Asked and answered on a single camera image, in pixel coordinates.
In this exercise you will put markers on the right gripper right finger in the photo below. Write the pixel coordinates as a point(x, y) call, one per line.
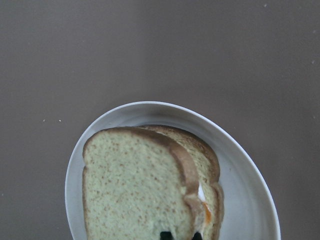
point(197, 236)

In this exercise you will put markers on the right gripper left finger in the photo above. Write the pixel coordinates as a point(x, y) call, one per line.
point(166, 235)

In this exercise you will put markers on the fried egg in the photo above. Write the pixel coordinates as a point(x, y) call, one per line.
point(208, 213)

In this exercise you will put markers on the white round plate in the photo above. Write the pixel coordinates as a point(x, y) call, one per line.
point(249, 209)

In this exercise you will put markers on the bread slice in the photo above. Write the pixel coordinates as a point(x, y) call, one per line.
point(138, 184)
point(208, 169)

